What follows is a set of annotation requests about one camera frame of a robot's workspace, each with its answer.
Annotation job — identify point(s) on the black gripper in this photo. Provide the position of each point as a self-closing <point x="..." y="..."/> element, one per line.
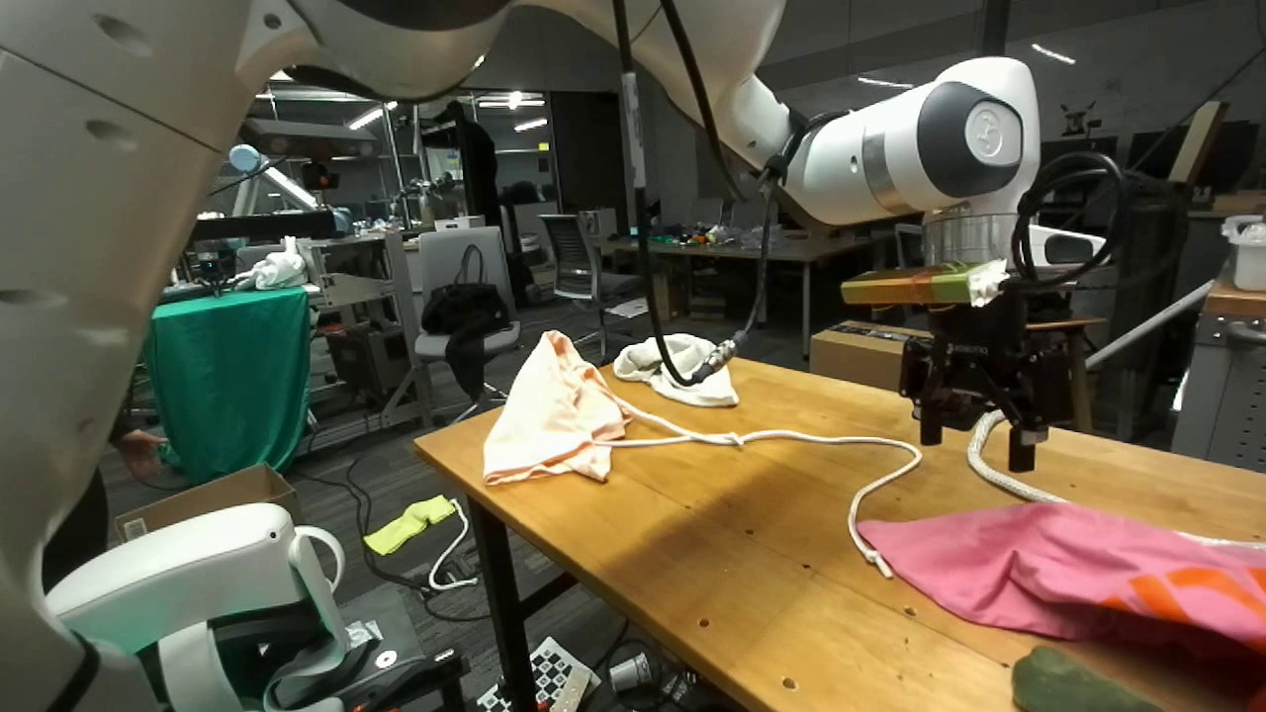
<point x="992" y="349"/>

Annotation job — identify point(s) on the pink cloth with orange print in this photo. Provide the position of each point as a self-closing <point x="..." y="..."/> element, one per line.
<point x="1054" y="565"/>

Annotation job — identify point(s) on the white terry towel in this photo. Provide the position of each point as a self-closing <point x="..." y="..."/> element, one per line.
<point x="680" y="361"/>

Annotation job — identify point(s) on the pale pink printed shirt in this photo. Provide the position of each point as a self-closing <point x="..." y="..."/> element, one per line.
<point x="557" y="416"/>

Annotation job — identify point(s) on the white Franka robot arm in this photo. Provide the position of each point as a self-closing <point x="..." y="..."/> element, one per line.
<point x="910" y="145"/>

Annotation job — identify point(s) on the wooden stool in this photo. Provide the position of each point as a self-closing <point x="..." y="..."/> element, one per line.
<point x="1075" y="357"/>

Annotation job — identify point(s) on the cardboard box with black tape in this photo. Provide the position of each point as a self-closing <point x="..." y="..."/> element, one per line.
<point x="858" y="357"/>

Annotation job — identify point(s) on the silver metal pole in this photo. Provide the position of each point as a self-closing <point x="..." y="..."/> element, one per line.
<point x="1148" y="321"/>

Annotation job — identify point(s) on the wooden workbench with grey cabinets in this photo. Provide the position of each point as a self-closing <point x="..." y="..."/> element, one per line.
<point x="1220" y="382"/>

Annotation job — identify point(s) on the white plastic bin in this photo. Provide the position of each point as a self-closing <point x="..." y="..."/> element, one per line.
<point x="1248" y="259"/>

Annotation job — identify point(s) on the wooden plank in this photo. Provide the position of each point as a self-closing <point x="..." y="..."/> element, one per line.
<point x="1193" y="145"/>

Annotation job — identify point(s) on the fluorescent ceiling light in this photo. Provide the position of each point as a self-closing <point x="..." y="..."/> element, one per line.
<point x="368" y="117"/>
<point x="1054" y="51"/>

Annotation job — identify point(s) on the black metal pole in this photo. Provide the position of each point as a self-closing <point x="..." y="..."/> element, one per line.
<point x="997" y="23"/>

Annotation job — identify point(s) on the grey office chair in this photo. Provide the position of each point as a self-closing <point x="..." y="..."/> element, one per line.
<point x="570" y="259"/>

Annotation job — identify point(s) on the black table leg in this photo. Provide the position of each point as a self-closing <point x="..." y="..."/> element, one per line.
<point x="509" y="619"/>

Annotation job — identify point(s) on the black handbag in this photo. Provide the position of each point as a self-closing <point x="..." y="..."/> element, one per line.
<point x="466" y="308"/>

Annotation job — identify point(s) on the white cabinet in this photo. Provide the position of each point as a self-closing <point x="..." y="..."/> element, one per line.
<point x="457" y="262"/>

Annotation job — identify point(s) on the yellow green power strip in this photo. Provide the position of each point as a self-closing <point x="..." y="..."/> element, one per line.
<point x="411" y="523"/>

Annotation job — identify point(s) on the white plastic bag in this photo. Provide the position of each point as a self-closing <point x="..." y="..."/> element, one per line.
<point x="275" y="265"/>

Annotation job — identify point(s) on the black metal beam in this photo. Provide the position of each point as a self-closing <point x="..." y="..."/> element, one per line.
<point x="263" y="223"/>

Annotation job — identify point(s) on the green draped cloth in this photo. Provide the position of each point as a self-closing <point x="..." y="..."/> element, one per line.
<point x="223" y="382"/>

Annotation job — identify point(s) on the open cardboard box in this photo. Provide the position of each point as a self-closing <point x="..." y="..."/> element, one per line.
<point x="198" y="501"/>

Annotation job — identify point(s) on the tan wrist camera box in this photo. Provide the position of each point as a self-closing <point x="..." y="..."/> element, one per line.
<point x="924" y="286"/>

